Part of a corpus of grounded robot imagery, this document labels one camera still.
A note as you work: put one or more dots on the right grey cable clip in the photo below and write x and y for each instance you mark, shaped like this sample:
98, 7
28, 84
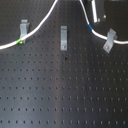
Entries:
111, 36

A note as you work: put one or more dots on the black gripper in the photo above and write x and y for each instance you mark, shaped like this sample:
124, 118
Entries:
99, 9

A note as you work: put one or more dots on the grey cable clip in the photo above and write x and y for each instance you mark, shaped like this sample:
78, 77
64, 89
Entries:
63, 45
24, 27
111, 36

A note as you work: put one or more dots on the left grey cable clip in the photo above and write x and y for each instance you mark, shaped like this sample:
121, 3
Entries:
24, 27

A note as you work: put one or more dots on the middle grey cable clip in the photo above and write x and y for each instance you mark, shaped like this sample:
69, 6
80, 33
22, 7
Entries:
63, 45

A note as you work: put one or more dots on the green tape marker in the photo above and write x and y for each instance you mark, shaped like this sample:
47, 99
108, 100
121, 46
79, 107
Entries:
19, 41

